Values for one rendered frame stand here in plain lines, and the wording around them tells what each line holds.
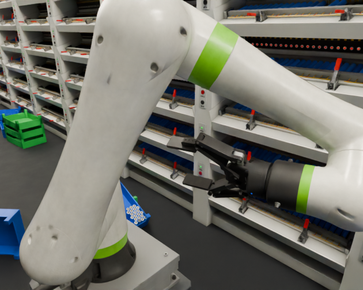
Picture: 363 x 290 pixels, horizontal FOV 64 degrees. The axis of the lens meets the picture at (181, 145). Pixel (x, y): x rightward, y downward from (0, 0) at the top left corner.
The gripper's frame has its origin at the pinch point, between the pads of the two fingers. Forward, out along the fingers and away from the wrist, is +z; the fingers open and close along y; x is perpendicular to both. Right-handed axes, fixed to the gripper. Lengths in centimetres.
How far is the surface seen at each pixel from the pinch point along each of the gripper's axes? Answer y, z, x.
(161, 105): -35, 50, -56
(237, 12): 4, 9, -68
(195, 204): -73, 27, -27
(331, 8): 7, -23, -60
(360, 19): 6, -31, -54
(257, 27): 2, -1, -59
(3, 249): -51, 91, 31
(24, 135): -74, 190, -45
